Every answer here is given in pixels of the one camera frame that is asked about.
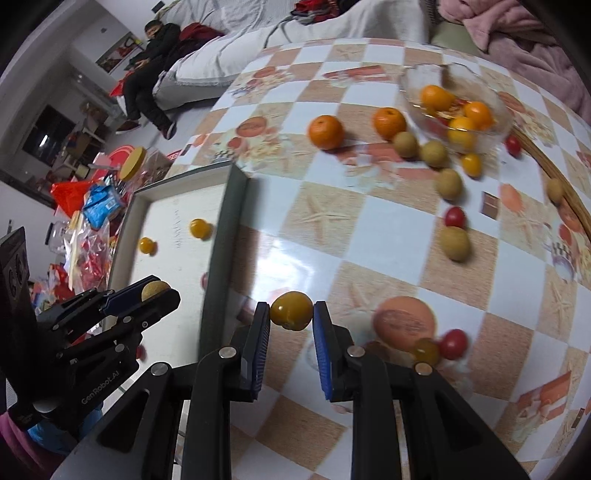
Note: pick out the orange mandarin right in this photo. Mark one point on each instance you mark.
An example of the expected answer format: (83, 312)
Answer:
(388, 122)

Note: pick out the glass fruit bowl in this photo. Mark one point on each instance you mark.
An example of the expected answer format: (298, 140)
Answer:
(466, 86)

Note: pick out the orange in bowl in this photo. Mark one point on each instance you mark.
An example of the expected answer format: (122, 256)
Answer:
(436, 98)
(480, 114)

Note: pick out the orange mandarin left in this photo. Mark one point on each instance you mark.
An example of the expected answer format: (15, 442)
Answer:
(326, 132)

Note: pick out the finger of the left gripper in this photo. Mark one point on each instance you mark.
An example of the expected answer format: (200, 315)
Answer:
(118, 302)
(147, 313)

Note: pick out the red cherry tomato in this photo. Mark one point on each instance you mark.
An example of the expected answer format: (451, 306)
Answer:
(454, 344)

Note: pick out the white grey sofa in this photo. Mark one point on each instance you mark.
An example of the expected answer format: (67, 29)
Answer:
(206, 72)

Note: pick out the yellow fruit in bowl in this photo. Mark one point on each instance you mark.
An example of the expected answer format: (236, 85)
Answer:
(462, 134)

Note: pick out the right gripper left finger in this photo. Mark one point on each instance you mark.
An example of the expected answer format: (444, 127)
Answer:
(253, 354)

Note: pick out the tan longan beside tomato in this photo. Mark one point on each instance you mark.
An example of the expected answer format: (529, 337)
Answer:
(455, 243)

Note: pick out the pink blanket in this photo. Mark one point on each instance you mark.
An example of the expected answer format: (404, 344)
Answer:
(509, 35)

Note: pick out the yellow tomato tray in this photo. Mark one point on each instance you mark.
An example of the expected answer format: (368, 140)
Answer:
(146, 246)

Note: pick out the small red tomato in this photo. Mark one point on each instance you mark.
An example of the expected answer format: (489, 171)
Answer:
(455, 217)

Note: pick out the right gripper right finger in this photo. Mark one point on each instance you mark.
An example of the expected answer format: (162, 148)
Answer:
(328, 351)

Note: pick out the blue snack packet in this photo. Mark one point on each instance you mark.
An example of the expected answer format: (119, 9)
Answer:
(103, 203)

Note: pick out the seated person in black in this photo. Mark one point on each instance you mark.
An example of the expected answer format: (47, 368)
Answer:
(146, 68)

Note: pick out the tan longan on stick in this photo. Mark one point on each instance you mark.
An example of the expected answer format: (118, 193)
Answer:
(555, 191)

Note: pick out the tan longan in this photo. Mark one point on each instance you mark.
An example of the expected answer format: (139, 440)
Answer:
(153, 288)
(449, 185)
(555, 191)
(455, 243)
(434, 154)
(406, 145)

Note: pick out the plastic jar yellow lid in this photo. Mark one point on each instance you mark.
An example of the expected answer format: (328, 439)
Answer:
(142, 167)

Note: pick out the orange mandarin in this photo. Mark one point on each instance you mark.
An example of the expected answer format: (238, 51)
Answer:
(326, 132)
(388, 122)

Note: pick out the dark yellow cherry tomato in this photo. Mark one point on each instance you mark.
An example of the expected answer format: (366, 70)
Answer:
(426, 350)

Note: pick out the white shallow box tray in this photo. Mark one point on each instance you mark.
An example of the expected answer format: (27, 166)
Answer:
(198, 269)

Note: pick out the long wooden stick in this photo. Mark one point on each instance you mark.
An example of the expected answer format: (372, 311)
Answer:
(552, 171)

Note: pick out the orange in bowl right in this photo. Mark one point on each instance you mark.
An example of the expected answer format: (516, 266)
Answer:
(480, 114)

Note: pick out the orange in bowl left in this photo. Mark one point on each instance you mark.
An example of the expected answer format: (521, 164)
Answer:
(436, 98)

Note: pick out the red tomato by stick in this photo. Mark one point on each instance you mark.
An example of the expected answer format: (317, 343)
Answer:
(513, 146)

